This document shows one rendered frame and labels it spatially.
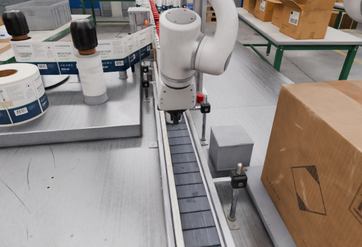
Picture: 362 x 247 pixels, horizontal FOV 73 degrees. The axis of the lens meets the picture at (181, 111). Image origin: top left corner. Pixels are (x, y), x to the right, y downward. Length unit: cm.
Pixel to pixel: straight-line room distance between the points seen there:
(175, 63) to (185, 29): 8
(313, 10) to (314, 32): 19
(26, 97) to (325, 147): 84
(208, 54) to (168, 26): 9
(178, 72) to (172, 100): 11
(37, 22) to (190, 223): 259
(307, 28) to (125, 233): 225
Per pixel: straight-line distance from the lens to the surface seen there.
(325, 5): 253
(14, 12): 124
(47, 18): 284
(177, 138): 74
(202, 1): 102
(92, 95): 96
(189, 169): 64
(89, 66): 92
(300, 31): 248
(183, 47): 50
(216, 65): 50
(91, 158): 80
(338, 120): 45
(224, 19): 49
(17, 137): 93
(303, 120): 49
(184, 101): 64
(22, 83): 92
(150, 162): 74
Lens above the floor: 132
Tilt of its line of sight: 30 degrees down
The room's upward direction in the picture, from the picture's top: straight up
